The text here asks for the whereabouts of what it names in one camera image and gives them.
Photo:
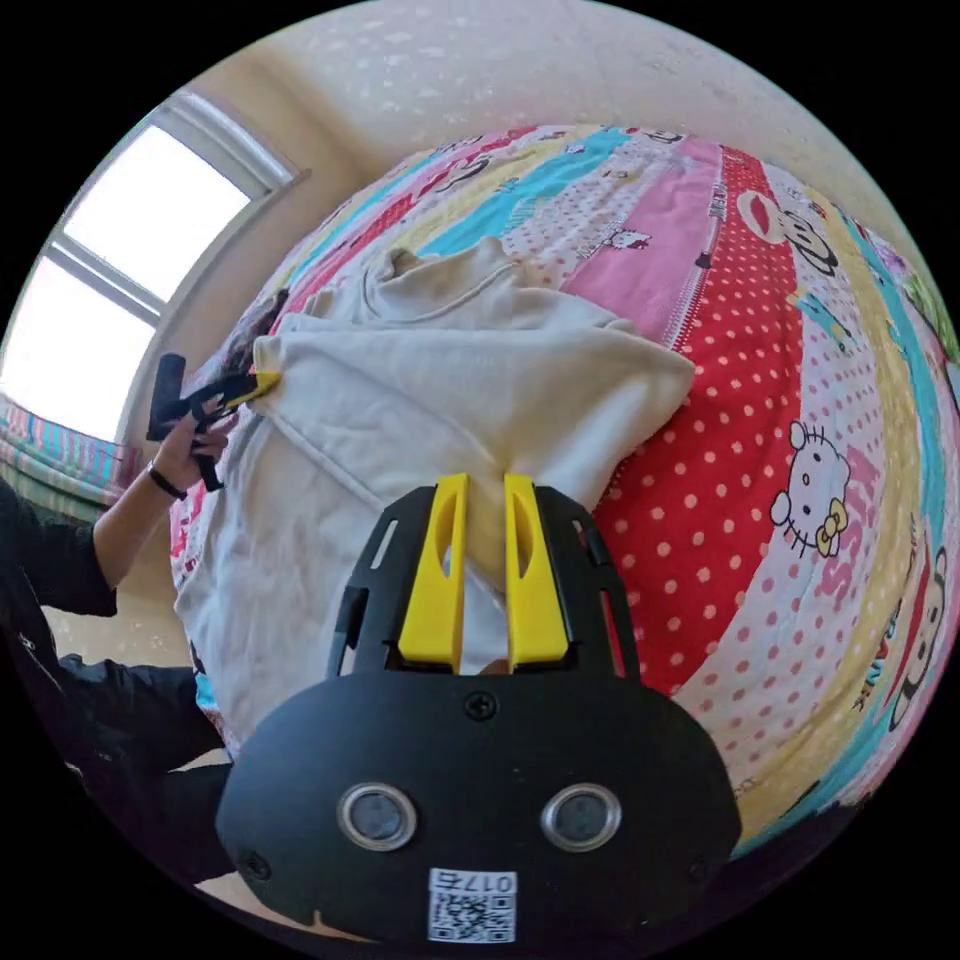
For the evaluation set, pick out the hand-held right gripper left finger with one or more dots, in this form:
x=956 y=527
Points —
x=435 y=585

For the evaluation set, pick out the person's left forearm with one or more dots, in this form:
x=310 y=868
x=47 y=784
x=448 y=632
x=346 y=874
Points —
x=135 y=517

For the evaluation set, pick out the window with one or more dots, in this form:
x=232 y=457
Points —
x=150 y=202

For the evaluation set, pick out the person's left hand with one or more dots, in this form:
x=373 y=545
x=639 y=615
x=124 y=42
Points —
x=184 y=450

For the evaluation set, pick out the bed with cartoon print quilt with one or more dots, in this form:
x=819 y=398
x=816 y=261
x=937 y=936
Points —
x=712 y=450

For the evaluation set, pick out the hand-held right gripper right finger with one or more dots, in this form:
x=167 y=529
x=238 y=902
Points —
x=534 y=585

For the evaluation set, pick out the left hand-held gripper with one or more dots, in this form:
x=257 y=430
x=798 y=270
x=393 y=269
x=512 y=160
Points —
x=204 y=405

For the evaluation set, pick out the person's body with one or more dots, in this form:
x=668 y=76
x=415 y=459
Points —
x=90 y=712

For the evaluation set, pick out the white jacket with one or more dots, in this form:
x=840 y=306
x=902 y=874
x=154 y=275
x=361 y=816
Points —
x=360 y=420

